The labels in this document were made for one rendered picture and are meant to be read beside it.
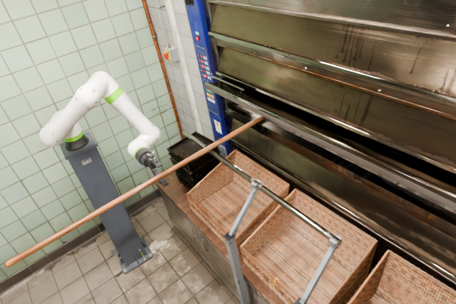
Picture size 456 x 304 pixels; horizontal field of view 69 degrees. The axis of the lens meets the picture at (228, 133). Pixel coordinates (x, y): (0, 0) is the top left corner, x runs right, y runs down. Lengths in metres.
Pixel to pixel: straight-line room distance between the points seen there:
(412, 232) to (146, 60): 2.25
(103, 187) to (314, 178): 1.44
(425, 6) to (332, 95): 0.54
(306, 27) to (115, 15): 1.64
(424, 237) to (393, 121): 0.56
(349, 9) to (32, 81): 2.13
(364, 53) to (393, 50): 0.11
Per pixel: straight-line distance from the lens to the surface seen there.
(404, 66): 1.34
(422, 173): 1.45
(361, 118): 1.53
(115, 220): 2.72
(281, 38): 1.66
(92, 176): 2.45
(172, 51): 2.63
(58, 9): 2.68
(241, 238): 2.08
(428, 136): 1.42
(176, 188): 2.69
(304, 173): 2.00
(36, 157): 2.94
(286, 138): 1.97
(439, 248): 1.74
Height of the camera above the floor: 2.33
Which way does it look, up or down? 34 degrees down
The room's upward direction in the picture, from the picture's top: 11 degrees counter-clockwise
